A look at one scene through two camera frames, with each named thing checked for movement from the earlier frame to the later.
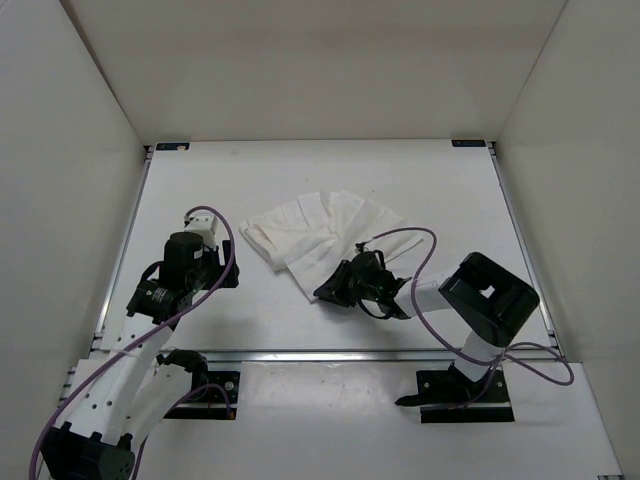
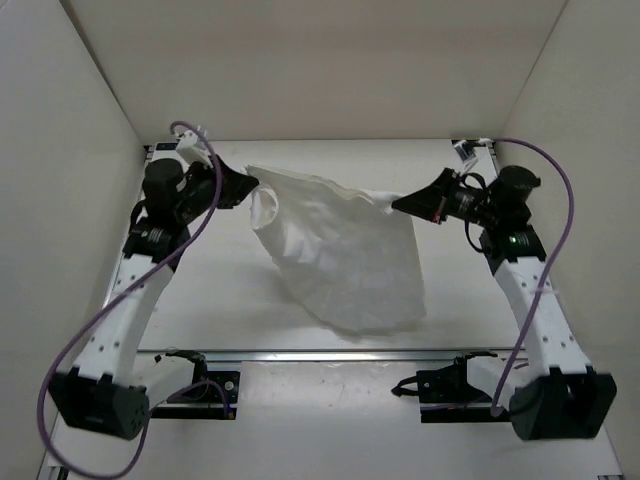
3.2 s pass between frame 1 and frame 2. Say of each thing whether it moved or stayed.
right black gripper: moved
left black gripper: moved
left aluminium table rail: stayed
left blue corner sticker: stayed
